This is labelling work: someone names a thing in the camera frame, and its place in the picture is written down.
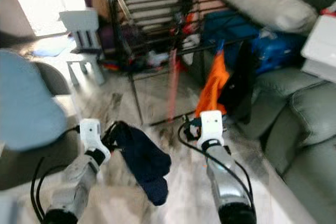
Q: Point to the navy blue garment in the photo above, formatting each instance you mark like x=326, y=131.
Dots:
x=144, y=163

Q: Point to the pink plastic hanger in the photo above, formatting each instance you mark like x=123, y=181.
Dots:
x=171, y=85

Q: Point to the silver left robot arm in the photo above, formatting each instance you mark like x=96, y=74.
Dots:
x=73, y=182

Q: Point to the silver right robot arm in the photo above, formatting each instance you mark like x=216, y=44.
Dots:
x=226, y=182

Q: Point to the blue plastic hanger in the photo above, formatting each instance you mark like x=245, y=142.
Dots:
x=222, y=48

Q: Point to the orange shirt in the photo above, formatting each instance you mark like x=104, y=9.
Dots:
x=212, y=85

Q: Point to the black garment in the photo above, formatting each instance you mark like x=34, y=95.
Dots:
x=241, y=82

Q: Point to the grey folding chair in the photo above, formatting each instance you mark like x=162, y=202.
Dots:
x=31, y=166

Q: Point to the blue seat cushion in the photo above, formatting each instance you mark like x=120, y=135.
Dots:
x=26, y=103

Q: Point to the green leather sofa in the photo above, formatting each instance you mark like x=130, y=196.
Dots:
x=294, y=114

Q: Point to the blue floor mat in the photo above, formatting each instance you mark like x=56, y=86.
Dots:
x=48, y=48

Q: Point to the blue plastic storage box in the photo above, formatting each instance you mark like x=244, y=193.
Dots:
x=228, y=27

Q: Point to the black metal drying rack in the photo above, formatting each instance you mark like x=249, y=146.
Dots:
x=114, y=19

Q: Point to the pale blue child chair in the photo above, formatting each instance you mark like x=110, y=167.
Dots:
x=79, y=22

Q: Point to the grey white pillow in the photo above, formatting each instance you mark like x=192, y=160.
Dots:
x=273, y=6

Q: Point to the white printer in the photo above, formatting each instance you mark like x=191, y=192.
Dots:
x=320, y=48

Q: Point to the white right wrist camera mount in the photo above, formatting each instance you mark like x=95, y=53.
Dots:
x=211, y=127

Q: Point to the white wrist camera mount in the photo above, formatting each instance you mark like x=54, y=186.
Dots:
x=90, y=132
x=211, y=127

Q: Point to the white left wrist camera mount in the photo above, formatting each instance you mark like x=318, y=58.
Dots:
x=90, y=132

